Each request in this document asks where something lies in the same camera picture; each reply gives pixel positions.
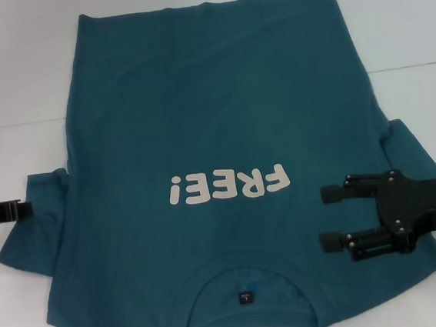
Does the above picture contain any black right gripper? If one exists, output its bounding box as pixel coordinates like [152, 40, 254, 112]
[313, 165, 436, 266]

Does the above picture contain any teal t-shirt with FREE print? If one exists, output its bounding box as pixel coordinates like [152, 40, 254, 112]
[0, 0, 436, 327]

